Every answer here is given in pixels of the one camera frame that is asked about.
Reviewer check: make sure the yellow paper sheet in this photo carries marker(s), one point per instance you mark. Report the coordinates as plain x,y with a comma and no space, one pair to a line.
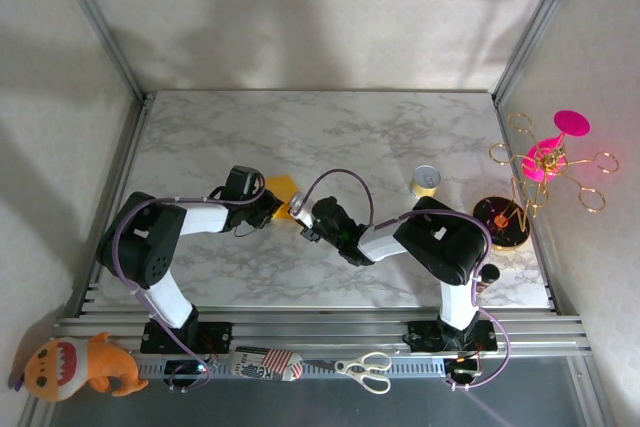
282,184

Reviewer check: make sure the yellow labelled tin can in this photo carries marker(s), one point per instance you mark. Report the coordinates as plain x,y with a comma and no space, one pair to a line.
425,187

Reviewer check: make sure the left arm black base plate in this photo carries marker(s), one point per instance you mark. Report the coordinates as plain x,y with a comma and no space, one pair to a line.
220,337

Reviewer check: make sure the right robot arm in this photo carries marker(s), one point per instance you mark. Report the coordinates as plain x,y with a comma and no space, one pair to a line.
440,242

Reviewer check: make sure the red white printed packet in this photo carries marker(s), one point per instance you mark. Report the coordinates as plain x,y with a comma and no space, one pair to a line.
280,362

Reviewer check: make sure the dark small bottle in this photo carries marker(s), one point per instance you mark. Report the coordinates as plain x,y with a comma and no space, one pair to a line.
489,274

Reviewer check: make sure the black controller box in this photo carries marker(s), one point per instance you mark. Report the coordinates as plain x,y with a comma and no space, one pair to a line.
465,369
182,368

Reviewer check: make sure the orange shark plush toy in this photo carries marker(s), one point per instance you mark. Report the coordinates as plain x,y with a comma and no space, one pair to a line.
105,364

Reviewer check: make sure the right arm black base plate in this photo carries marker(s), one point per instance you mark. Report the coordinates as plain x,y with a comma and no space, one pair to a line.
425,337

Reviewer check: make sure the aluminium extrusion frame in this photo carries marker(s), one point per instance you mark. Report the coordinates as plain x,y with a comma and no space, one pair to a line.
320,327

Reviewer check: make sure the pink wine glass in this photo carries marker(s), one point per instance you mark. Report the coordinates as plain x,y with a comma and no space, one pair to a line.
572,123

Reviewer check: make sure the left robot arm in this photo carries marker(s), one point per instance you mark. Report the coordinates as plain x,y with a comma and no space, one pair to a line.
145,247

